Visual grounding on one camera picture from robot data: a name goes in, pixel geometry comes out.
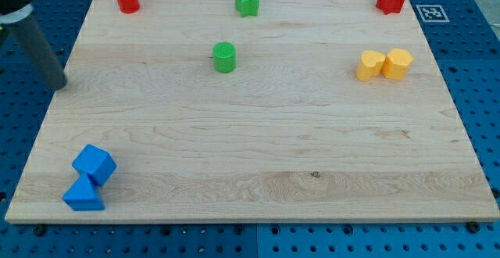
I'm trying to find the blue triangle block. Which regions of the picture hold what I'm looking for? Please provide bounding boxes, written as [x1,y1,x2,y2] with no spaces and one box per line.
[62,173,105,211]

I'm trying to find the green cylinder block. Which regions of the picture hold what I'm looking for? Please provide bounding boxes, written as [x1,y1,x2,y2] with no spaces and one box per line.
[212,41,237,73]

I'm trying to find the wooden board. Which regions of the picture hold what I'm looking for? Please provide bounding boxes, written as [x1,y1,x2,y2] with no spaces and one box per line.
[5,0,499,224]

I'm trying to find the green star block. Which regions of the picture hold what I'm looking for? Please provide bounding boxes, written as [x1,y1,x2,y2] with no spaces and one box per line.
[235,0,260,17]

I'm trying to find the yellow heart block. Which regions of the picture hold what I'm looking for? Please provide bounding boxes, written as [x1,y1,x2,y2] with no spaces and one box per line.
[355,50,386,81]

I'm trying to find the yellow hexagon block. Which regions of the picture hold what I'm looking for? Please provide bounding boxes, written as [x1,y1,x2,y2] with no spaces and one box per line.
[381,48,413,81]

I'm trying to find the blue cube block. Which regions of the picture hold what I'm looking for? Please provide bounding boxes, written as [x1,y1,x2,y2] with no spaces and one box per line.
[72,144,116,186]

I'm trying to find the white fiducial marker tag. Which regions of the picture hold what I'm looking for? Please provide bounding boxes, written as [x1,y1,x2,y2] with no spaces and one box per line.
[416,4,449,23]

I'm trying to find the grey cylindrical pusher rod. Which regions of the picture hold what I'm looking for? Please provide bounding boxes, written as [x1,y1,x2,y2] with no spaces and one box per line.
[6,14,67,91]

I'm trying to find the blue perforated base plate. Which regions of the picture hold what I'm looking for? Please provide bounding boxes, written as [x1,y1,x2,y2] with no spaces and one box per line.
[1,0,499,257]

